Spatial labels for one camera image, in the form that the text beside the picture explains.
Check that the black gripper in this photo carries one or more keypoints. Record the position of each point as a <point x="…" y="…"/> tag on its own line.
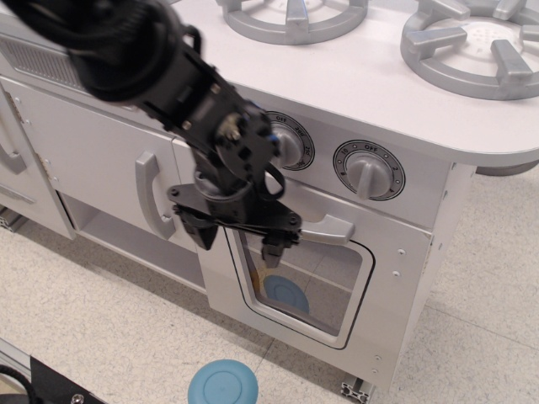
<point x="203" y="208"/>

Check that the white oven door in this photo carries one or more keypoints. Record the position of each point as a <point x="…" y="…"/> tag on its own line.
<point x="346" y="292"/>

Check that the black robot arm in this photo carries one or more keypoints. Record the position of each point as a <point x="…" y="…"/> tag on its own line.
<point x="139" y="53"/>

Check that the yellow toy utensil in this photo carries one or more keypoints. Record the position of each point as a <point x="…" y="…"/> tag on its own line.
<point x="258" y="276"/>

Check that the grey middle control knob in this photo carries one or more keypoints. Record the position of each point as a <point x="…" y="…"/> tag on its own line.
<point x="296" y="147"/>

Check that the grey control knob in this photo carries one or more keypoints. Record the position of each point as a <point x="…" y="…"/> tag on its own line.
<point x="296" y="147"/>
<point x="369" y="170"/>

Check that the blue round lid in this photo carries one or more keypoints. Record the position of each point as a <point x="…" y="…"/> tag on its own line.
<point x="224" y="381"/>

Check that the grey right control knob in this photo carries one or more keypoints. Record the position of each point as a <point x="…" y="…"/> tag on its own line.
<point x="369" y="170"/>

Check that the white toy kitchen unit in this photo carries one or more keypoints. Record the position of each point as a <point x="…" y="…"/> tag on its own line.
<point x="132" y="335"/>

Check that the white far-left door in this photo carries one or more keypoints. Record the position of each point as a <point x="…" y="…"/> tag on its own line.
<point x="25" y="188"/>

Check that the grey middle burner grate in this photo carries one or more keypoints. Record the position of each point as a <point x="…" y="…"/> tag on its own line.
<point x="294" y="22"/>

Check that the grey burner grate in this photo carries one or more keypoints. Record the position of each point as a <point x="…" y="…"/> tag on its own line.
<point x="294" y="22"/>
<point x="478" y="49"/>

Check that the grey right burner grate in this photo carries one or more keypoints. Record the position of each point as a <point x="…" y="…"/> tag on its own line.
<point x="478" y="49"/>

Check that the white cabinet door grey handle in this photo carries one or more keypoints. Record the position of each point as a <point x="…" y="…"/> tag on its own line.
<point x="112" y="177"/>

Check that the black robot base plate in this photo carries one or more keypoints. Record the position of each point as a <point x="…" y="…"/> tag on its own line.
<point x="42" y="384"/>

